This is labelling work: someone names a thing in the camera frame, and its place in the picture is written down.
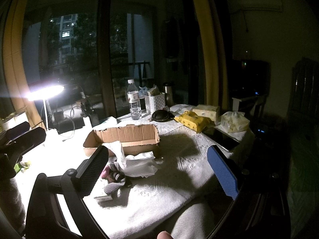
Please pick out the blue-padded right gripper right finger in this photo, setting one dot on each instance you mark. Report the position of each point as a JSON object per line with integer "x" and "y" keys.
{"x": 224, "y": 174}

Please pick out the white crinkled tissue pack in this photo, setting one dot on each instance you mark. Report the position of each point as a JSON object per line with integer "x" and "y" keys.
{"x": 234, "y": 122}

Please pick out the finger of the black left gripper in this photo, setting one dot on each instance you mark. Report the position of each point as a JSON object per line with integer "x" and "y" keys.
{"x": 26, "y": 142}

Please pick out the yellow wet wipes pack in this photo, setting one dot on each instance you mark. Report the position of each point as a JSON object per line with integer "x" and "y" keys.
{"x": 193, "y": 121}

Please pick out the white desk lamp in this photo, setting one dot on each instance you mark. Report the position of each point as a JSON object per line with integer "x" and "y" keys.
{"x": 45, "y": 93}

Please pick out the grey dotted sock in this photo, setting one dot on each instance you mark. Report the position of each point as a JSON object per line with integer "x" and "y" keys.
{"x": 117, "y": 179}

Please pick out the white paper towel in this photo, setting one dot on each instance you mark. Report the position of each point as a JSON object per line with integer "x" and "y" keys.
{"x": 140, "y": 165}

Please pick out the metal thermos flask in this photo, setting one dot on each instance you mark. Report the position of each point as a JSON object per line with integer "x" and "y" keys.
{"x": 168, "y": 96}

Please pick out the white power adapter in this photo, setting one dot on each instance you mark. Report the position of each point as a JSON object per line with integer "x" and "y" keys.
{"x": 87, "y": 123}

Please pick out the black round pouch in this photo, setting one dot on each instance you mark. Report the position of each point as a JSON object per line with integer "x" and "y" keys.
{"x": 162, "y": 116}

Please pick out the white blue flat box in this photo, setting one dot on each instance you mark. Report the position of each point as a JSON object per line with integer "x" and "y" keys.
{"x": 108, "y": 123}

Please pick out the person's right hand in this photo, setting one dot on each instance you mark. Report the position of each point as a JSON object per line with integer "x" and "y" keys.
{"x": 164, "y": 235}

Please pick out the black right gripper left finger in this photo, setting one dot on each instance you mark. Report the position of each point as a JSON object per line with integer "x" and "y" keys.
{"x": 89, "y": 171}

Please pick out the pink plush heart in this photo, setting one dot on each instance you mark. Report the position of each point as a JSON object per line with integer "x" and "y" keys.
{"x": 105, "y": 172}

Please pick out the black tablet device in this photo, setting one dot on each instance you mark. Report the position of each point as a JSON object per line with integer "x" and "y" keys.
{"x": 226, "y": 142}

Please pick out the brown cardboard box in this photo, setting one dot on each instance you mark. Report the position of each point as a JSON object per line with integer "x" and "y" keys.
{"x": 134, "y": 139}

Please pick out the clear plastic water bottle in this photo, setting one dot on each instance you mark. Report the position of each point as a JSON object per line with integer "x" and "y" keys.
{"x": 134, "y": 100}

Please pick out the pale tissue pack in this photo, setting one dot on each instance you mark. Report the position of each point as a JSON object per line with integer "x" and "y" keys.
{"x": 208, "y": 111}

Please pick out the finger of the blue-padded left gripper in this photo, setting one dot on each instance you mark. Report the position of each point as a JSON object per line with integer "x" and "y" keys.
{"x": 17, "y": 131}

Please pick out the white perforated organizer basket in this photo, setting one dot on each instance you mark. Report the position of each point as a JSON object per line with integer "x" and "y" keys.
{"x": 154, "y": 103}

